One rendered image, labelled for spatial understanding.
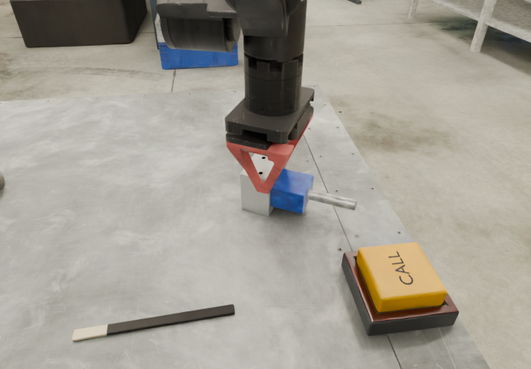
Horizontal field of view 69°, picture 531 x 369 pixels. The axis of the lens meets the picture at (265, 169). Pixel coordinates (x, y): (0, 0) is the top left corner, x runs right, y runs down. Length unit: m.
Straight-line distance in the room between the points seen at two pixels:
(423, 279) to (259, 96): 0.22
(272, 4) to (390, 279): 0.25
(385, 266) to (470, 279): 1.23
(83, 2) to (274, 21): 3.63
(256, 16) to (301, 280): 0.25
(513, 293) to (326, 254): 1.25
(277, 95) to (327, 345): 0.23
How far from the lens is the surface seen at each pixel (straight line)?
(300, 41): 0.36
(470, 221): 1.84
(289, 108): 0.38
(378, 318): 0.36
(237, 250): 0.42
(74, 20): 3.96
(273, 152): 0.37
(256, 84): 0.37
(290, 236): 0.44
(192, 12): 0.36
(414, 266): 0.38
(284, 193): 0.43
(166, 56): 3.16
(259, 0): 0.28
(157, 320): 0.38
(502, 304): 1.57
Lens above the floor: 1.11
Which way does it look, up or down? 36 degrees down
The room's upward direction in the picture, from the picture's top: straight up
